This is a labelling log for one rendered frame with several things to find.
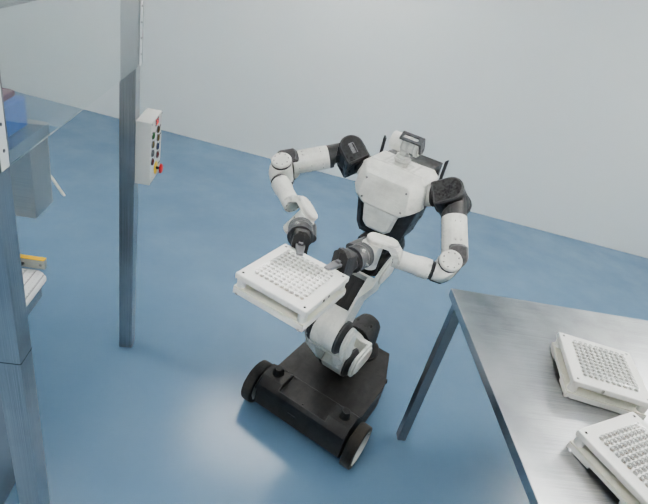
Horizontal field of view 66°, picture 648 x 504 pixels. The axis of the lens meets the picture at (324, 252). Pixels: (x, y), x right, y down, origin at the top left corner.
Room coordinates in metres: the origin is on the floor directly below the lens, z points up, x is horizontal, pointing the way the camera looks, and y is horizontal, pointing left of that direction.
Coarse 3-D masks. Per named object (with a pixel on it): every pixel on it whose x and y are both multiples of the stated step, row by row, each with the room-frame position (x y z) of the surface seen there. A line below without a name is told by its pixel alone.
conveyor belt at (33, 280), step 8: (24, 272) 1.10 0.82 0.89; (32, 272) 1.11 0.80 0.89; (40, 272) 1.12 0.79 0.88; (24, 280) 1.07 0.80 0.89; (32, 280) 1.08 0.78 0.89; (40, 280) 1.10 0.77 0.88; (24, 288) 1.04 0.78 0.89; (32, 288) 1.06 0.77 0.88; (40, 288) 1.09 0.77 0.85; (32, 296) 1.04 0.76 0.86
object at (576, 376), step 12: (564, 336) 1.42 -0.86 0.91; (564, 348) 1.36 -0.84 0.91; (612, 348) 1.42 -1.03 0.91; (564, 360) 1.31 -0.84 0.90; (576, 360) 1.31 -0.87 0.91; (576, 372) 1.24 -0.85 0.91; (636, 372) 1.32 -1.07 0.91; (576, 384) 1.20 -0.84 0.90; (588, 384) 1.20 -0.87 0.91; (600, 384) 1.22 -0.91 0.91; (612, 384) 1.23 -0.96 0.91; (612, 396) 1.19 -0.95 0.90; (624, 396) 1.19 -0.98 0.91; (636, 396) 1.20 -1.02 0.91
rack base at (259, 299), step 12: (240, 288) 1.15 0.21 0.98; (252, 288) 1.16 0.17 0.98; (252, 300) 1.13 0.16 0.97; (264, 300) 1.12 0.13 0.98; (336, 300) 1.23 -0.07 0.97; (276, 312) 1.09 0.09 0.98; (288, 312) 1.10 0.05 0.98; (312, 312) 1.12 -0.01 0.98; (288, 324) 1.08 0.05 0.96; (300, 324) 1.06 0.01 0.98
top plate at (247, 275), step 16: (272, 256) 1.28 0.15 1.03; (304, 256) 1.33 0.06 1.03; (240, 272) 1.16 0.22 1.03; (288, 272) 1.22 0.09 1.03; (304, 272) 1.24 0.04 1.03; (320, 272) 1.26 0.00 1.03; (336, 272) 1.28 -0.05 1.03; (256, 288) 1.13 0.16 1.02; (272, 288) 1.13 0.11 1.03; (320, 288) 1.18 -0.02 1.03; (336, 288) 1.21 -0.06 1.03; (288, 304) 1.08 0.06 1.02; (304, 304) 1.09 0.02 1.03; (320, 304) 1.13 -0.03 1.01
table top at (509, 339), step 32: (480, 320) 1.50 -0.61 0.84; (512, 320) 1.55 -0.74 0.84; (544, 320) 1.61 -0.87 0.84; (576, 320) 1.66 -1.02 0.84; (608, 320) 1.72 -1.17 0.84; (640, 320) 1.79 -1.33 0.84; (480, 352) 1.32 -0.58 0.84; (512, 352) 1.36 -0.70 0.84; (544, 352) 1.41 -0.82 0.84; (640, 352) 1.55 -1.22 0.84; (512, 384) 1.20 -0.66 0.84; (544, 384) 1.24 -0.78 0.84; (512, 416) 1.07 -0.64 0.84; (544, 416) 1.10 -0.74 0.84; (576, 416) 1.13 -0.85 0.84; (608, 416) 1.17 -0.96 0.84; (512, 448) 0.96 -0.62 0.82; (544, 448) 0.98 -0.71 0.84; (544, 480) 0.87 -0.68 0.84; (576, 480) 0.90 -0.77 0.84
